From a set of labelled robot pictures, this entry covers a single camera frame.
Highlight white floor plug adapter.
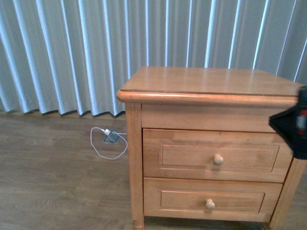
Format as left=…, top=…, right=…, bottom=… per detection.
left=101, top=129, right=111, bottom=136

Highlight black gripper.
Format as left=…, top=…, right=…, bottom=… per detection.
left=269, top=86, right=307, bottom=160

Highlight wooden nightstand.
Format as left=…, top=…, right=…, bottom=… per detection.
left=117, top=67, right=307, bottom=230

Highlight wooden drawer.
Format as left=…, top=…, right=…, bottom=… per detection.
left=142, top=129, right=292, bottom=183
left=143, top=177, right=282, bottom=222

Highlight pale blue-grey curtain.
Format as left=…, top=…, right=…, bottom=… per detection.
left=0, top=0, right=307, bottom=115

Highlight white floor cable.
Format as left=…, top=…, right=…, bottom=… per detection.
left=90, top=126, right=128, bottom=161

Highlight grey floor socket box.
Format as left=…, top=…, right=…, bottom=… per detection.
left=101, top=130, right=120, bottom=144

